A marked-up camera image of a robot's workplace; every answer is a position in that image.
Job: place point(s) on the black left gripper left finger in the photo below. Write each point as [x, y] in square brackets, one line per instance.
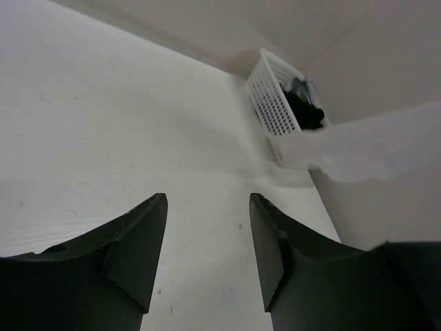
[100, 280]

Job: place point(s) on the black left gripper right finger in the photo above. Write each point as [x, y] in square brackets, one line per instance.
[311, 282]

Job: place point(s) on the white perforated plastic basket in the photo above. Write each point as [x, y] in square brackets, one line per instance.
[265, 90]

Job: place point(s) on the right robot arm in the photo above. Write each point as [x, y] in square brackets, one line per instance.
[375, 148]

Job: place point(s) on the crumpled grey tank top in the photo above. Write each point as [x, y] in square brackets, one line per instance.
[303, 89]

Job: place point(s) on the crumpled black tank top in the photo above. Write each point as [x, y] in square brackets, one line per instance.
[308, 116]

